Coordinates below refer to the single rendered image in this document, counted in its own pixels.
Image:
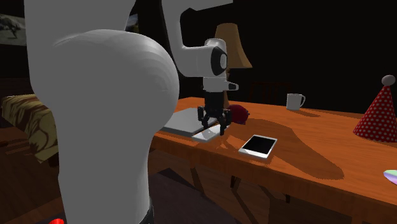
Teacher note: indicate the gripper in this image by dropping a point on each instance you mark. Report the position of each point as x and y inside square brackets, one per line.
[214, 100]

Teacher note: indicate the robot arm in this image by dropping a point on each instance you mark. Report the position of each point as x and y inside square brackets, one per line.
[102, 102]

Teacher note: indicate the white flat phone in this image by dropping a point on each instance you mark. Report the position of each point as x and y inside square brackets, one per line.
[206, 135]

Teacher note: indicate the dark red round object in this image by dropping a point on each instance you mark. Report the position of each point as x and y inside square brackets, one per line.
[239, 113]

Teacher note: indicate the closed silver laptop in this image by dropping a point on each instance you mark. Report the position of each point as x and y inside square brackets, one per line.
[183, 121]

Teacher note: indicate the white tablet with black screen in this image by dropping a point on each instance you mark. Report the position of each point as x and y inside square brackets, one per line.
[258, 145]

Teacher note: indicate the dark wooden chair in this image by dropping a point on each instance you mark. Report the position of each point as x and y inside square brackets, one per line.
[268, 91]

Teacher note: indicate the table lamp with tan shade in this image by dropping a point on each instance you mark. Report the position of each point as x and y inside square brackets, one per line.
[234, 46]

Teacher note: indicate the white mug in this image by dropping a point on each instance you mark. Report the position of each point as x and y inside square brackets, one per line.
[293, 101]

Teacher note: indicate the wooden table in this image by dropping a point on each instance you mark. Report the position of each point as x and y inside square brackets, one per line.
[310, 149]

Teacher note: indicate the red polka dot party hat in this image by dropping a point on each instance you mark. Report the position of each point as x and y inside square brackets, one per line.
[380, 118]

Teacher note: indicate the bed with patterned blanket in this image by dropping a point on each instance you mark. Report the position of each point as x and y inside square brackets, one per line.
[31, 121]

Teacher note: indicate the pastel striped object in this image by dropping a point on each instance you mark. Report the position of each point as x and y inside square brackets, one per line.
[392, 176]

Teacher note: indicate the dark framed wall picture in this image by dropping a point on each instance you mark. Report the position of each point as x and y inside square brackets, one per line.
[132, 23]

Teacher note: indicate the grey wall picture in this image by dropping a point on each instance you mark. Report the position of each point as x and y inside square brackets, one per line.
[12, 29]

